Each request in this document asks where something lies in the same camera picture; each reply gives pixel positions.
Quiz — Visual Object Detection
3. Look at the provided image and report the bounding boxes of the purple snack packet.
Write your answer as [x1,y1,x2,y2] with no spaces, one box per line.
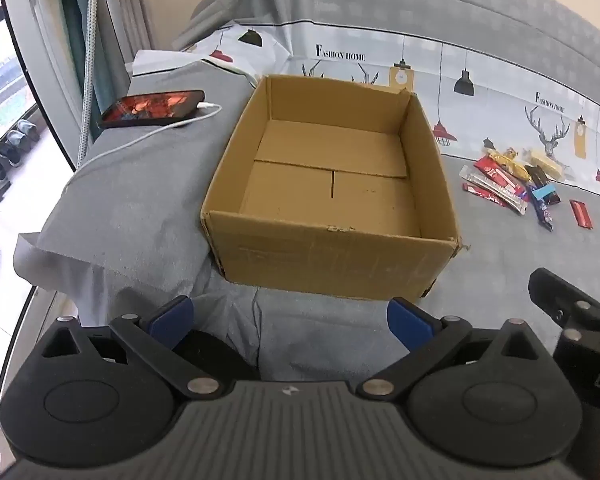
[527,187,555,233]

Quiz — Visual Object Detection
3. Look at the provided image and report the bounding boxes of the white door frame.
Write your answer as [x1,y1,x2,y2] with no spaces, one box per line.
[0,0,88,173]

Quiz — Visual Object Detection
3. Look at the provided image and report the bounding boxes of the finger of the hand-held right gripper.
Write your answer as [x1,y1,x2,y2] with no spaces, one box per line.
[528,267,600,342]

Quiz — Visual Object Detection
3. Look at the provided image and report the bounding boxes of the red white stick packet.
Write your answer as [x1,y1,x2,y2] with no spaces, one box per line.
[458,165,529,200]
[462,183,530,217]

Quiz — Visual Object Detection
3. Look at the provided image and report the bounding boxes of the printed grey duvet cover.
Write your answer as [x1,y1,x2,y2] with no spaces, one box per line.
[130,0,600,192]

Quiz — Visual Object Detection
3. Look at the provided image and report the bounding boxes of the grey bed sheet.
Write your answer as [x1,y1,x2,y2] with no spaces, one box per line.
[12,50,600,391]

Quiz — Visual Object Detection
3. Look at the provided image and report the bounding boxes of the brown cardboard box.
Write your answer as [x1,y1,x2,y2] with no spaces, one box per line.
[200,74,465,302]

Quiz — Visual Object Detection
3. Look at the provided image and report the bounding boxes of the braided grey cord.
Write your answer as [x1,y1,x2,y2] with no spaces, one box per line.
[76,0,102,171]

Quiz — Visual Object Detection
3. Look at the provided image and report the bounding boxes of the grey pleated curtain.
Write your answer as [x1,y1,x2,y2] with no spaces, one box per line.
[92,0,156,128]

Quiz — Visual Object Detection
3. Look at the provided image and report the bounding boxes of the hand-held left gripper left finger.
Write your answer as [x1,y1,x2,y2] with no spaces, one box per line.
[39,296,222,401]

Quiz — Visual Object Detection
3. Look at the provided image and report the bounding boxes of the black smartphone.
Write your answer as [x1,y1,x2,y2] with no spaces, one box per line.
[96,89,206,130]

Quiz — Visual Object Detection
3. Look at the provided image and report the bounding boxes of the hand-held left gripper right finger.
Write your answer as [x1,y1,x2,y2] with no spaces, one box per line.
[356,297,552,402]

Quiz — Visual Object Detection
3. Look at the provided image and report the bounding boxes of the small red snack packet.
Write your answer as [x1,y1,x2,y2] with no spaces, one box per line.
[568,199,595,231]

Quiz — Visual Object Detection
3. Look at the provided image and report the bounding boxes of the teal curtain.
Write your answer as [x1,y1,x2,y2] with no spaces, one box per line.
[55,0,95,61]

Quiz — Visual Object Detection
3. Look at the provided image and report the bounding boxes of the gold candy packet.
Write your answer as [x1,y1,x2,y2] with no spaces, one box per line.
[482,147,532,179]

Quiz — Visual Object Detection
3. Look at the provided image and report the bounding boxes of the white charging cable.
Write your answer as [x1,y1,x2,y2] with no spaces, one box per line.
[62,101,224,196]

